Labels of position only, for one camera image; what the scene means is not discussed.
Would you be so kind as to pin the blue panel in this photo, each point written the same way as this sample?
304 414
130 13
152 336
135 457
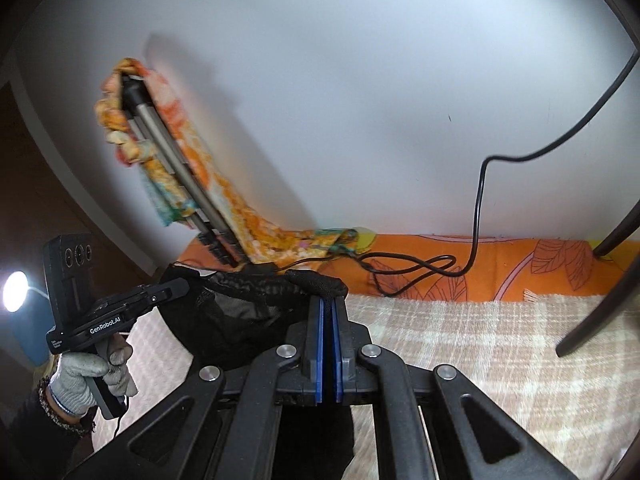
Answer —
32 340

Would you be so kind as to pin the beige checked blanket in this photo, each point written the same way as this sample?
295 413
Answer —
475 340

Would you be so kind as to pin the person's left forearm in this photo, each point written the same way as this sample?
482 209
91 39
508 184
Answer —
30 450

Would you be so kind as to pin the white clip desk lamp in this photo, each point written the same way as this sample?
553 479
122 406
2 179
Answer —
15 291

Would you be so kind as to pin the folded silver tripod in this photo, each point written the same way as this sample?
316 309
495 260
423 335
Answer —
165 145

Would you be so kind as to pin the person's left hand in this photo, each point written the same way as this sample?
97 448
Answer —
75 380

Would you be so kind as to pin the black t-shirt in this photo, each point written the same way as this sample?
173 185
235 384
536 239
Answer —
235 325

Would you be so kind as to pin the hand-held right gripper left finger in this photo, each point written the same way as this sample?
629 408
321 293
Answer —
321 360

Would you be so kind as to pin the black mini tripod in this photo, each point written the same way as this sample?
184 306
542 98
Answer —
600 317

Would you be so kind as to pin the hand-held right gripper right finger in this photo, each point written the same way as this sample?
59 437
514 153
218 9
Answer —
336 360

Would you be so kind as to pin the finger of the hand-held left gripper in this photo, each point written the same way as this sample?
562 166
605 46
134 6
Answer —
160 294

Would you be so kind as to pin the orange floral scarf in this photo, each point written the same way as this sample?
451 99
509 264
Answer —
240 220

